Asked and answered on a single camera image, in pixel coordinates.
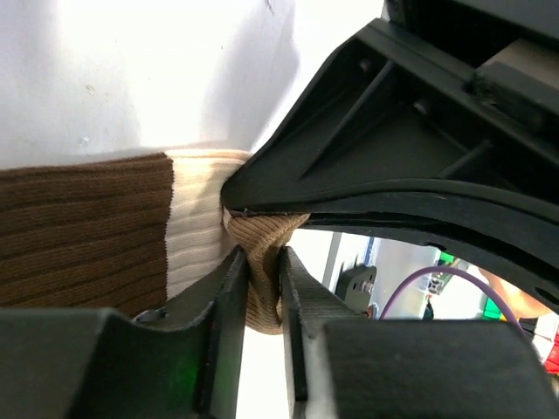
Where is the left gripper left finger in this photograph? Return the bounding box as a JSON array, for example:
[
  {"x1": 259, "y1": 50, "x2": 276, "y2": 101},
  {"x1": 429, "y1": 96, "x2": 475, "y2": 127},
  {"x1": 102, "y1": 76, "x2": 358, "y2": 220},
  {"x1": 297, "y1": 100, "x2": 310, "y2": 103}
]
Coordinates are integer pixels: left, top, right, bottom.
[{"x1": 1, "y1": 250, "x2": 248, "y2": 418}]

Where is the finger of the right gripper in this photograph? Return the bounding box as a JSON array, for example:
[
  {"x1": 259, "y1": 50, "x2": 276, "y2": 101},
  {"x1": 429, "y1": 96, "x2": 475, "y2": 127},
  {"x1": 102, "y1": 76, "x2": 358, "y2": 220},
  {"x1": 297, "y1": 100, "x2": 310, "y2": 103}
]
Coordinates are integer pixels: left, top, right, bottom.
[
  {"x1": 222, "y1": 19, "x2": 558, "y2": 218},
  {"x1": 304, "y1": 213, "x2": 558, "y2": 312}
]

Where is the beige brown striped sock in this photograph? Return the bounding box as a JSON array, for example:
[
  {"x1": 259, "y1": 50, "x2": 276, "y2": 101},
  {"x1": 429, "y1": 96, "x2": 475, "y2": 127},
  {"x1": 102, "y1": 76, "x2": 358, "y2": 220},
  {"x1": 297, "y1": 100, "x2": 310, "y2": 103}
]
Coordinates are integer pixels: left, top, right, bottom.
[{"x1": 1, "y1": 149, "x2": 307, "y2": 335}]

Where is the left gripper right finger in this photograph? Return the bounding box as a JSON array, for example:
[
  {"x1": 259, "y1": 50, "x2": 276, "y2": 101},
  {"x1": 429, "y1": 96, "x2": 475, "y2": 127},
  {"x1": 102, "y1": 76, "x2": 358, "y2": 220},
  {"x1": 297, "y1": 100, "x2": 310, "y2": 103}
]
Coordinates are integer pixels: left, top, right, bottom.
[{"x1": 279, "y1": 248, "x2": 558, "y2": 419}]

